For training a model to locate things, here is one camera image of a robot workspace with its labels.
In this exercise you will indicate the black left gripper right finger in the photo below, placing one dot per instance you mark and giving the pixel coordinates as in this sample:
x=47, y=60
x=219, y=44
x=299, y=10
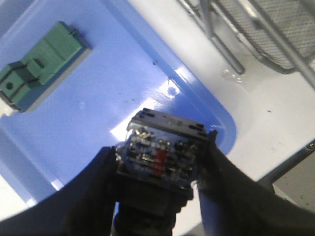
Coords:
x=232, y=204

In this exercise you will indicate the clear tape patch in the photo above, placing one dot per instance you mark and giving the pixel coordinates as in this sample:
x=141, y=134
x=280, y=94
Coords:
x=246, y=81

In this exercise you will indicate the green terminal block component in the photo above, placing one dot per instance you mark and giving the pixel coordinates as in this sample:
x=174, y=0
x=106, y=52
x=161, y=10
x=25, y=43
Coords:
x=27, y=82

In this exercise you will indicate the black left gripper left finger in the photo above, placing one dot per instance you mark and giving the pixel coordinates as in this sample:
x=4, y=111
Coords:
x=84, y=207

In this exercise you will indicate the bottom silver mesh tray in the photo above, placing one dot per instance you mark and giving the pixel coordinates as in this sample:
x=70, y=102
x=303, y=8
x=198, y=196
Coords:
x=283, y=32

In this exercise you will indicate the white plastic part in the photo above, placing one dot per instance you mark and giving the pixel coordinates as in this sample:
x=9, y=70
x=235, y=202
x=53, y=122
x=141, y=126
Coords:
x=5, y=108

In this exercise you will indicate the red emergency push button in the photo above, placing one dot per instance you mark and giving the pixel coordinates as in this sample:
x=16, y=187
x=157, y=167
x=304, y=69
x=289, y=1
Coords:
x=158, y=161

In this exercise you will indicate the silver metal rack frame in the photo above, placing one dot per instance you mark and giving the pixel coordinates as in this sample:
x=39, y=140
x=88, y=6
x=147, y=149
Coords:
x=221, y=46

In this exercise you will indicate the blue plastic tray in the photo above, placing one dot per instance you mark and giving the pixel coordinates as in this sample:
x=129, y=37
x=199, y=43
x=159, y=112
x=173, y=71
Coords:
x=128, y=67

